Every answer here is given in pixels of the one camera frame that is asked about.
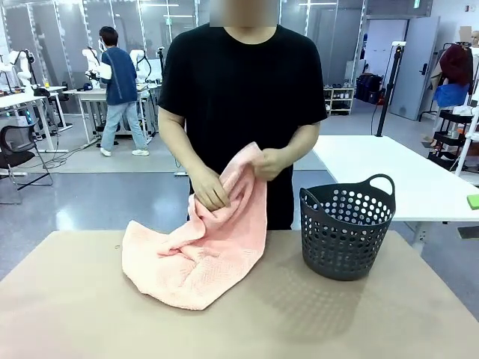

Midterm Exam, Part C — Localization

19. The person's left hand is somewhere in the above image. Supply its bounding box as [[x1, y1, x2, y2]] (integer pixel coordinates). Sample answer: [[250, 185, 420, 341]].
[[249, 147, 292, 182]]

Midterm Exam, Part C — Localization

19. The pink towel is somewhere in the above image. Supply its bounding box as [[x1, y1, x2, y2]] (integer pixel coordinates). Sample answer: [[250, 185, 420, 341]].
[[122, 141, 269, 311]]

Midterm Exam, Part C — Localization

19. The black mesh office chair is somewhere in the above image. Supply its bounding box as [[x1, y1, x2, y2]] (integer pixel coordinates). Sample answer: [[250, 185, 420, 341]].
[[0, 124, 55, 188]]

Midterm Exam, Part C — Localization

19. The person in black t-shirt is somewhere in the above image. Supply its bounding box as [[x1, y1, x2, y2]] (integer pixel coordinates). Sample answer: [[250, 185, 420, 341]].
[[156, 22, 329, 231]]

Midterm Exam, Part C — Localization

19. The black rolling cart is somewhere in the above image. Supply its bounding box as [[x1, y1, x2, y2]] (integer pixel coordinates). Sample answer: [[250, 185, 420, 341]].
[[427, 108, 475, 166]]

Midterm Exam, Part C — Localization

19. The grey door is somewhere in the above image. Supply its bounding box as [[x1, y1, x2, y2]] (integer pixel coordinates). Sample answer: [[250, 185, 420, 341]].
[[388, 16, 442, 122]]

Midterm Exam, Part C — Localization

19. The blue bag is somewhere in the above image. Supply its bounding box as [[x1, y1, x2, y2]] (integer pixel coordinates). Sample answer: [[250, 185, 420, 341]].
[[433, 82, 471, 113]]

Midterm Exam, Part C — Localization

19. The white desk with robot arms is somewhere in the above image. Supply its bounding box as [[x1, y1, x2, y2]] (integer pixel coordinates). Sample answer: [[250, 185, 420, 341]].
[[62, 86, 160, 147]]

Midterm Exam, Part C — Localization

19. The black tripod pole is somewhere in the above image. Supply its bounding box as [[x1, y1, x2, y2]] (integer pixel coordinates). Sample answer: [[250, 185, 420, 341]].
[[375, 42, 408, 138]]

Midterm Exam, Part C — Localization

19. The large white table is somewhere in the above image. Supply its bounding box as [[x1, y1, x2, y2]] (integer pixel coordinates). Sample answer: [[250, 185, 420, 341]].
[[311, 134, 479, 255]]

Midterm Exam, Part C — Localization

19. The mannequin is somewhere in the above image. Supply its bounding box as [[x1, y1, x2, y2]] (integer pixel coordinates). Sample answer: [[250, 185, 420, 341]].
[[467, 29, 479, 108]]

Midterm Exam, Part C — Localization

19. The person's left forearm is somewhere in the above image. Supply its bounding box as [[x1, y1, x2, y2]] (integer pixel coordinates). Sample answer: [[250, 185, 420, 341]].
[[278, 121, 321, 169]]

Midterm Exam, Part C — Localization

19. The white shoe shelf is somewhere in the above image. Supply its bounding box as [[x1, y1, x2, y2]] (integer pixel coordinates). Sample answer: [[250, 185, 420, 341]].
[[322, 80, 356, 116]]

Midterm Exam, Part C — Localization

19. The white metal frame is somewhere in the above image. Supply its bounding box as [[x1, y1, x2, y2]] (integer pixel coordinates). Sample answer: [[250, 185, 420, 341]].
[[454, 108, 479, 177]]

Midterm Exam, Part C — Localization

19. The person in blue sweater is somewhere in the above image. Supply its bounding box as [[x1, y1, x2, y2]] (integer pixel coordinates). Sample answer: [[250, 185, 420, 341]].
[[97, 25, 150, 157]]

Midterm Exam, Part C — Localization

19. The dark red jacket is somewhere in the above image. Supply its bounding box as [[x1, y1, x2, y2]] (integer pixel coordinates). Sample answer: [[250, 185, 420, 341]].
[[439, 43, 475, 88]]

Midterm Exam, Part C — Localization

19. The dark grey perforated basket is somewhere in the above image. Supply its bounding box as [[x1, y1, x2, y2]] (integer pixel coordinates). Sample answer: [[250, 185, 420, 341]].
[[299, 174, 397, 282]]

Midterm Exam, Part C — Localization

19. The white desk with monitor lights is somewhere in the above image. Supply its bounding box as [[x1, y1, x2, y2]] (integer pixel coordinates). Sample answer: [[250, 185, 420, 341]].
[[0, 85, 74, 154]]

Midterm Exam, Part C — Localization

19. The black suitcase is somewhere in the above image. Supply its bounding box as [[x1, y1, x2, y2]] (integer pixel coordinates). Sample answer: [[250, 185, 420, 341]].
[[355, 73, 385, 105]]

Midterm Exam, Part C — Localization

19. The person's right forearm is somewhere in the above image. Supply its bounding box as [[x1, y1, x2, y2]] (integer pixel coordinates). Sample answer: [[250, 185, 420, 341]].
[[158, 111, 213, 179]]

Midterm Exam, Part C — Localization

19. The person's right hand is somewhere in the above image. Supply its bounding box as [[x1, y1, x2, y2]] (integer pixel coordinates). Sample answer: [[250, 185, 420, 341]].
[[189, 163, 232, 212]]

